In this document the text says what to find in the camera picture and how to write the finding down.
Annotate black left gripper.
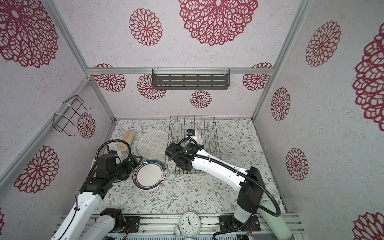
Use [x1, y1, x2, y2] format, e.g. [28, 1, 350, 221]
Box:
[110, 154, 143, 183]

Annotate dark grey wall shelf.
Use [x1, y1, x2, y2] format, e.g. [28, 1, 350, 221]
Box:
[152, 69, 231, 90]

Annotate pale green bottle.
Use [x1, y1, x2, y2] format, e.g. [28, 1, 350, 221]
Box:
[258, 201, 292, 240]

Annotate white analog clock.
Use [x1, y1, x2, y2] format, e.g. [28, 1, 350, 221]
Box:
[174, 212, 202, 240]

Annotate cream plate blue grid lines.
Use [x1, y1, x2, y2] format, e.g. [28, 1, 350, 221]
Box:
[137, 130, 169, 161]

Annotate black wire wall holder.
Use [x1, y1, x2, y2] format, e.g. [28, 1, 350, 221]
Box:
[52, 95, 91, 137]

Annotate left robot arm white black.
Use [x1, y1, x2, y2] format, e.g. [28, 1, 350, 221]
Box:
[52, 139, 143, 240]

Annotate silver wire dish rack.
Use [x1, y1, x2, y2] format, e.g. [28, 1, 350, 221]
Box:
[167, 116, 221, 159]

